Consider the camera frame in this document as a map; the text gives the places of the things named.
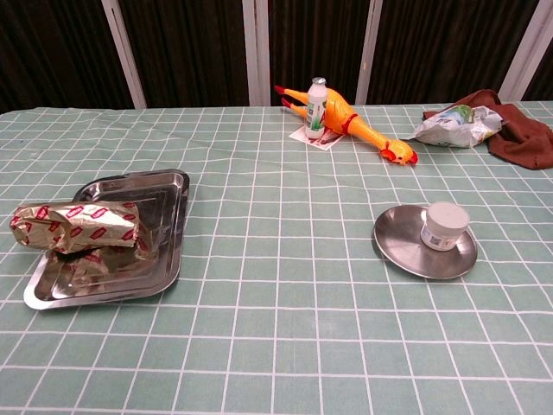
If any small white jar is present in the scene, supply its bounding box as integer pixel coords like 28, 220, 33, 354
419, 201, 471, 251

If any gold foil snack bag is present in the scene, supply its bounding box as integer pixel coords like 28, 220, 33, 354
9, 201, 140, 255

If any white red printed card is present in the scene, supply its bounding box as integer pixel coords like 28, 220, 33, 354
288, 124, 345, 151

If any white drink bottle green label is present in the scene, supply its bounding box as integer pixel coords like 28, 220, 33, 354
303, 76, 328, 140

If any yellow rubber chicken toy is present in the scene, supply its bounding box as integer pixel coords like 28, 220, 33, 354
273, 84, 420, 167

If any round steel plate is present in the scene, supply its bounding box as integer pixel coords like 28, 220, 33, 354
372, 204, 479, 281

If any green checked tablecloth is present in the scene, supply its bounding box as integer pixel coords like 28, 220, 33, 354
0, 101, 553, 415

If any rectangular steel tray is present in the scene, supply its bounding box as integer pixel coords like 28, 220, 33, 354
23, 168, 192, 311

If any dark pleated curtain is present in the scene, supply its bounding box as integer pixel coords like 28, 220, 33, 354
0, 0, 553, 114

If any crumpled white green snack bag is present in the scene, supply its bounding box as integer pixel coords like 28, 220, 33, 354
412, 103, 505, 150

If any brown cloth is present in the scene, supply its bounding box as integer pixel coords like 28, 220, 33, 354
422, 88, 553, 170

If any white double frame post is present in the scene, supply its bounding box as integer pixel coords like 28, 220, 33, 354
241, 0, 271, 107

